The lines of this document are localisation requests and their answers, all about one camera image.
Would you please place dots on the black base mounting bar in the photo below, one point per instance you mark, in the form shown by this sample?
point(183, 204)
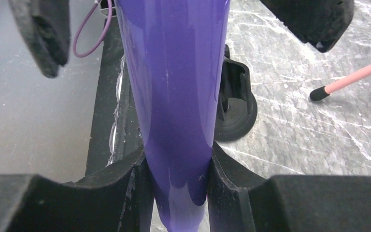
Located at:
point(115, 129)

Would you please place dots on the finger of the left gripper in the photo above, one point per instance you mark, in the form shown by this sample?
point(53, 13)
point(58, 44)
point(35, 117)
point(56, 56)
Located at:
point(45, 28)
point(321, 23)

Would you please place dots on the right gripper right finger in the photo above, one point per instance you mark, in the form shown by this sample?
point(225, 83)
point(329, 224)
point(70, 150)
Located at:
point(239, 200)

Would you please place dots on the pink music stand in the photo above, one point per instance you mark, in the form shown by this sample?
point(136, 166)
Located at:
point(323, 92)

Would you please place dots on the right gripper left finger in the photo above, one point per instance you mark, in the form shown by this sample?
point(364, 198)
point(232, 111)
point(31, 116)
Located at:
point(118, 198)

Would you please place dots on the purple toy microphone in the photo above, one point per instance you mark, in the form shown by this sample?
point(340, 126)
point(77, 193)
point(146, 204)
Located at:
point(174, 50)

